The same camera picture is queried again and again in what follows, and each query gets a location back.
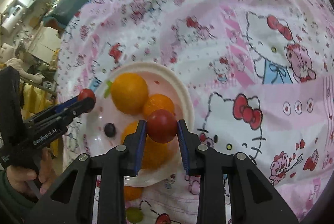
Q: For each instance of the large orange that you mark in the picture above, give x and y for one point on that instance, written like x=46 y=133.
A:
x=156 y=155
x=129 y=93

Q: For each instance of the small mandarin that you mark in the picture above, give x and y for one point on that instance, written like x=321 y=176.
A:
x=157 y=102

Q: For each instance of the red cherry tomato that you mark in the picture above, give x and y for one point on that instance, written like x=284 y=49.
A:
x=86 y=93

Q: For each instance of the pink Hello Kitty cloth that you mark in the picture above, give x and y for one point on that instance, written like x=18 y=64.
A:
x=259 y=73

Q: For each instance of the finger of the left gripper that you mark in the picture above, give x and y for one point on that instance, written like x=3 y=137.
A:
x=72 y=104
x=65 y=112

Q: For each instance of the green lime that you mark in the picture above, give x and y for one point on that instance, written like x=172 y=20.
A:
x=134 y=215

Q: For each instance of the white kitchen cabinet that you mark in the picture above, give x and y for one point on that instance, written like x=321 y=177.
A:
x=45 y=43

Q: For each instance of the white water heater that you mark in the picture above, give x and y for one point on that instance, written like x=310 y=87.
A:
x=12 y=19

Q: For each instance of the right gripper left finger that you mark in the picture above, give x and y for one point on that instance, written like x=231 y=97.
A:
x=71 y=197

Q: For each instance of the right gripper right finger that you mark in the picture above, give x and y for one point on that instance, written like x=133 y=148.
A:
x=252 y=198

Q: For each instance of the person left hand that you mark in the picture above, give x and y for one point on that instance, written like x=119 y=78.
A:
x=19 y=177

